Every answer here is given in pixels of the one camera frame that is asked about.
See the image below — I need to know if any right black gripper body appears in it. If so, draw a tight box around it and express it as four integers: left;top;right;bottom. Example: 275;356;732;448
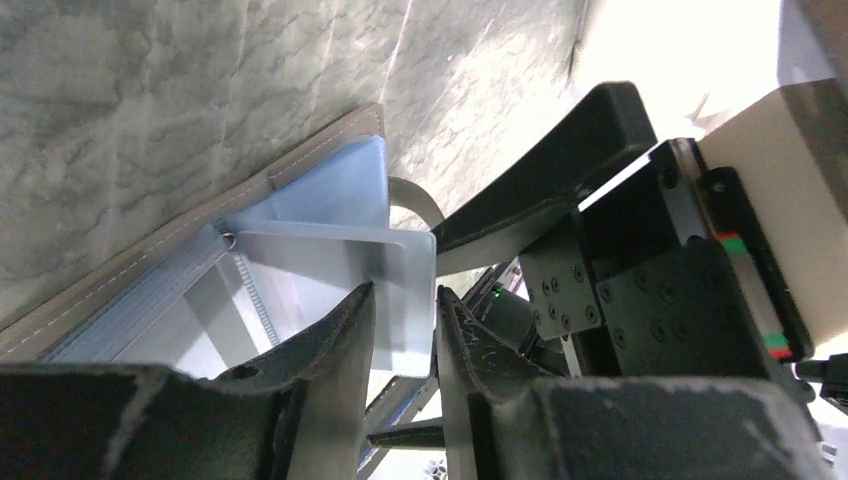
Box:
519;138;813;398

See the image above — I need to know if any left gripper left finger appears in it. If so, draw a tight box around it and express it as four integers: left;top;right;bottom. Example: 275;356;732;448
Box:
1;283;375;479

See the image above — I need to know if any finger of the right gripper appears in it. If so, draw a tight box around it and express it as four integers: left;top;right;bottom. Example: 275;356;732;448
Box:
432;81;657;276
366;421;446;450

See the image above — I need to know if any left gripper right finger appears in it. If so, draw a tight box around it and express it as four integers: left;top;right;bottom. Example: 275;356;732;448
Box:
436;287;829;479

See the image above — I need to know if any white striped credit card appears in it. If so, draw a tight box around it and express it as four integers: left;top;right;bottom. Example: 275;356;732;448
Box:
236;221;436;378

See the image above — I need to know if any grey leather card holder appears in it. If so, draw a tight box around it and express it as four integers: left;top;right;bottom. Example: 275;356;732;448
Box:
0;101;446;380

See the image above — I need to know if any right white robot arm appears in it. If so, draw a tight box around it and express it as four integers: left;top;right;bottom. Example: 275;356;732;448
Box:
389;1;847;446

